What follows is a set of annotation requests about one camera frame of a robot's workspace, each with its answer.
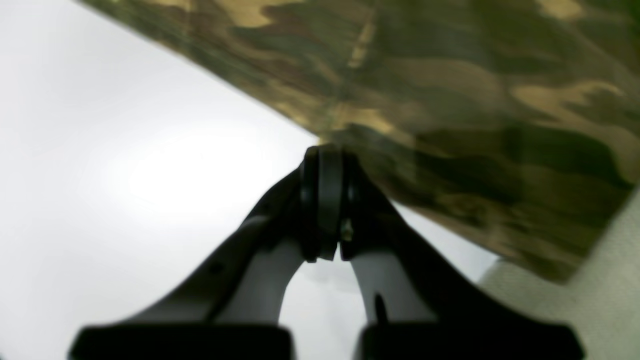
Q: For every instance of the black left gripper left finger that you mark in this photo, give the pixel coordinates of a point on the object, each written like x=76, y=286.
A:
x=228, y=308

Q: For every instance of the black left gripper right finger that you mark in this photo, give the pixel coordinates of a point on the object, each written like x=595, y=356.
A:
x=417, y=305

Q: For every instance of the camouflage T-shirt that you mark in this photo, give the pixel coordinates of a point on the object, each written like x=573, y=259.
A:
x=511, y=123

